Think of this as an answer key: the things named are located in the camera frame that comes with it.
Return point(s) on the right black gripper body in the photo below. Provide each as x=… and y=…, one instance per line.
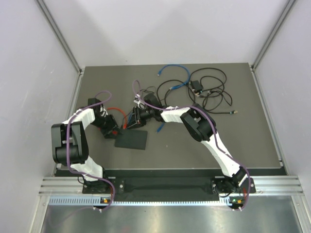
x=141, y=116

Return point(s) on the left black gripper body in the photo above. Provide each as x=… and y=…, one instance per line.
x=107, y=124

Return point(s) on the black network switch box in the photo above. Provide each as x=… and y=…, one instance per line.
x=132, y=139

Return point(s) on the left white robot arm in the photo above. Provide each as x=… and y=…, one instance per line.
x=69, y=142

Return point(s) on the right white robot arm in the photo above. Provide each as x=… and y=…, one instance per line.
x=199, y=124

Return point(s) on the black power adapter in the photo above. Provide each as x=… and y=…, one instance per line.
x=196, y=87

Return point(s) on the dark grey table mat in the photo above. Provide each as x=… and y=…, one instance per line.
x=243, y=127

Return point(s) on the grey slotted cable duct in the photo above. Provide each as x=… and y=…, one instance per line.
x=101, y=201

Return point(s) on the aluminium profile rail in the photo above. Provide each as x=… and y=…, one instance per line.
x=262, y=185

